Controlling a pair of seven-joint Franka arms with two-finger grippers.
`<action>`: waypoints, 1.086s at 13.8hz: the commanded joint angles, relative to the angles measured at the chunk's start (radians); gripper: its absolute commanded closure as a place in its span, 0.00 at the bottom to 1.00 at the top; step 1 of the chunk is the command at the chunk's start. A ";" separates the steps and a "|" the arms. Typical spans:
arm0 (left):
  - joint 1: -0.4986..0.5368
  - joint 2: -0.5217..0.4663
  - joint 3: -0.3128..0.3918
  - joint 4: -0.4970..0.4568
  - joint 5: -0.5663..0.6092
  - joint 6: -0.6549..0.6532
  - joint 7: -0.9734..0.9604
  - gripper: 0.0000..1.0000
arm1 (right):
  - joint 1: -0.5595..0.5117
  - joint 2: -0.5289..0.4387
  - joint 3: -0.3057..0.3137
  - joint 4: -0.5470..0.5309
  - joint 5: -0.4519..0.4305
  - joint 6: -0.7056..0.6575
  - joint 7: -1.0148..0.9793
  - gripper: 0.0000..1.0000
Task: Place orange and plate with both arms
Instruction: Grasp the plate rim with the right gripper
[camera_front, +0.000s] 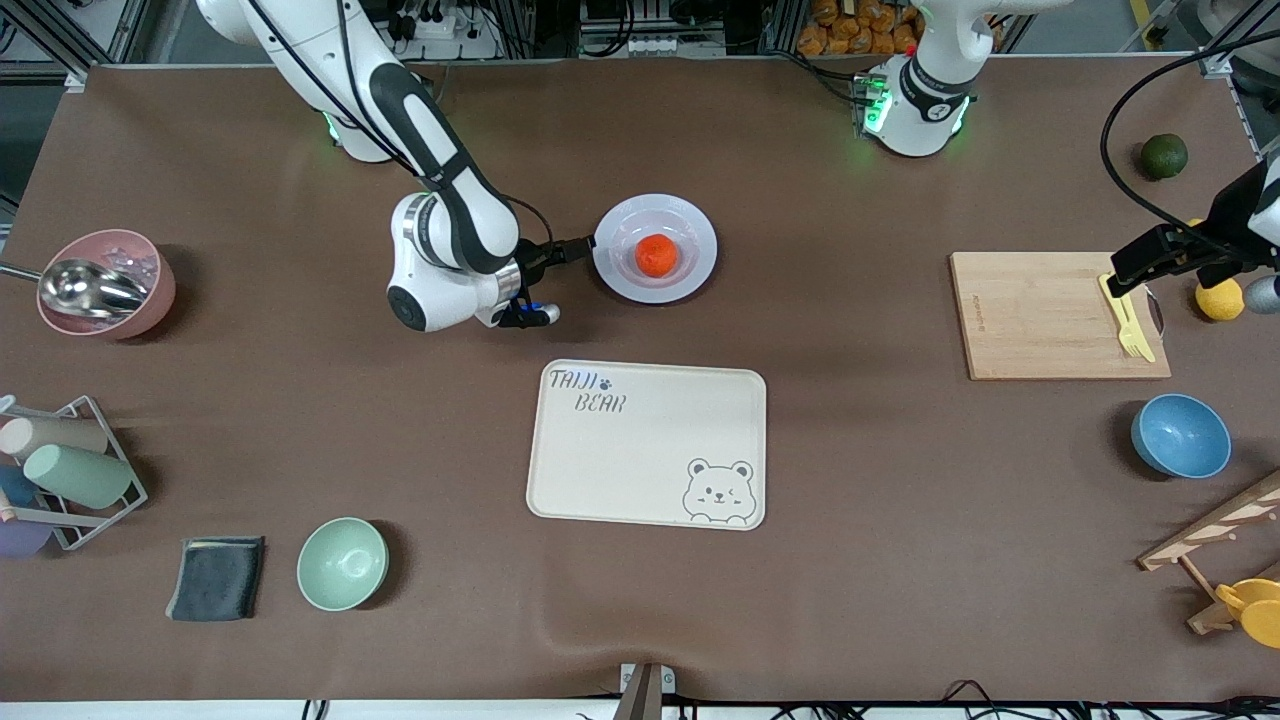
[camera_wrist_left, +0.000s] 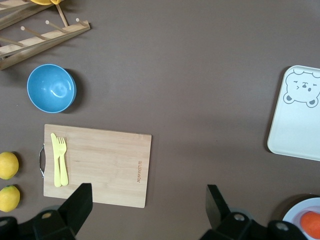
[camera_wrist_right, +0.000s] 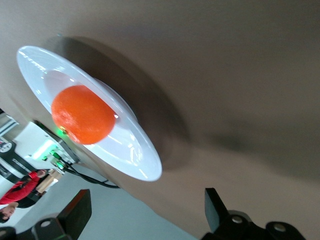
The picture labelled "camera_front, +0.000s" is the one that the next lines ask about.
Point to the aluminium frame profile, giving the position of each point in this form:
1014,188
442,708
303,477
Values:
1218,62

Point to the shiny metal scoop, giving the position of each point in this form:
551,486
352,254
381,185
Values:
85,290

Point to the purple cup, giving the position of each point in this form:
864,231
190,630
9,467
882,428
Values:
20,538

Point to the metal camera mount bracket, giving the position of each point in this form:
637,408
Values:
640,700

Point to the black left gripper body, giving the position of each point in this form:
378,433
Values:
1232,213

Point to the wooden cutting board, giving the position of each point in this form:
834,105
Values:
1040,320

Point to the orange fruit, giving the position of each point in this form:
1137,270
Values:
656,256

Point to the mint green bowl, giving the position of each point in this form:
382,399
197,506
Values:
342,563

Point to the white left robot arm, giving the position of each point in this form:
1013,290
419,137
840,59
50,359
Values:
915,110

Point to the cream tray with bear print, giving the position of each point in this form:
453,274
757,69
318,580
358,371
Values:
640,450

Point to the pale lavender round plate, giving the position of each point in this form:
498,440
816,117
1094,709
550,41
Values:
620,275

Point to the blue bowl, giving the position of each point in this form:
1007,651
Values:
1180,435

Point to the beige cup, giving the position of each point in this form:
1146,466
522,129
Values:
50,437

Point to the yellow plastic fork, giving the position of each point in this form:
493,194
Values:
1122,320

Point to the long white power strip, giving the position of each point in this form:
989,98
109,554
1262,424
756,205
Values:
675,45

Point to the pink bowl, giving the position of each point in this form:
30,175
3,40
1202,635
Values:
150,300

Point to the pile of orange-brown items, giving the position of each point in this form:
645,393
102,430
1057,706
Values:
850,30

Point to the white power strip with plugs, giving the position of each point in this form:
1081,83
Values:
450,40

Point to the dark green round fruit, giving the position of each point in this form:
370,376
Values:
1164,157

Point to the dark grey folded cloth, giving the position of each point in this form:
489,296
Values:
215,580

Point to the blue cup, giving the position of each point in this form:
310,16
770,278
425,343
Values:
15,487

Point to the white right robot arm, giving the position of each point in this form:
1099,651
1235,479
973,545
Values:
440,230

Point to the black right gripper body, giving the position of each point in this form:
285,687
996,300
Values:
537,260

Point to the yellow mug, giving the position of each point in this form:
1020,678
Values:
1260,610

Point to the mint green cup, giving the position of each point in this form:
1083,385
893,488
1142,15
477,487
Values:
80,475

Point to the wooden peg rack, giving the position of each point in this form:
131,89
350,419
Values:
1200,530

